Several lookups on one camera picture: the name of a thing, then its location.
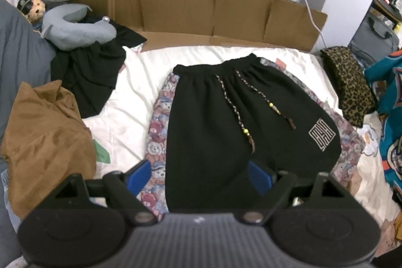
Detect black garment on bed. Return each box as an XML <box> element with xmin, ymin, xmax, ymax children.
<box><xmin>51</xmin><ymin>20</ymin><xmax>146</xmax><ymax>118</ymax></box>

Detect black shorts with bear trim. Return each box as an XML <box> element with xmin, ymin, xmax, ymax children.
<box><xmin>139</xmin><ymin>54</ymin><xmax>364</xmax><ymax>216</ymax></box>

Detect light blue garment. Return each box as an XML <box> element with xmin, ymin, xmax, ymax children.
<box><xmin>1</xmin><ymin>169</ymin><xmax>21</xmax><ymax>233</ymax></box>

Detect brown cardboard sheet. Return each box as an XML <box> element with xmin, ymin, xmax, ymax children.
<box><xmin>73</xmin><ymin>0</ymin><xmax>327</xmax><ymax>52</ymax></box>

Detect leopard print cloth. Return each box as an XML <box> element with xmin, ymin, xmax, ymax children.
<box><xmin>320</xmin><ymin>46</ymin><xmax>376</xmax><ymax>128</ymax></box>

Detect brown garment on bed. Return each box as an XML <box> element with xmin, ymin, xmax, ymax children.
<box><xmin>1</xmin><ymin>80</ymin><xmax>96</xmax><ymax>219</ymax></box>

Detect small teddy bear toy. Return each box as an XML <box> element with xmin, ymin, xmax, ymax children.
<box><xmin>17</xmin><ymin>0</ymin><xmax>46</xmax><ymax>24</ymax></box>

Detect cream cartoon bed sheet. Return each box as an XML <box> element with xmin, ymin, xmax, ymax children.
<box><xmin>5</xmin><ymin>43</ymin><xmax>402</xmax><ymax>268</ymax></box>

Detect teal cartoon blanket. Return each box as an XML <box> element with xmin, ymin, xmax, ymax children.
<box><xmin>365</xmin><ymin>50</ymin><xmax>401</xmax><ymax>198</ymax></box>

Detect grey storage bag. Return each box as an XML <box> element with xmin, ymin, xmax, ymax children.
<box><xmin>349</xmin><ymin>12</ymin><xmax>399</xmax><ymax>69</ymax></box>

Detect grey neck pillow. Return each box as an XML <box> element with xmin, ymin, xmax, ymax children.
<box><xmin>41</xmin><ymin>3</ymin><xmax>117</xmax><ymax>51</ymax></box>

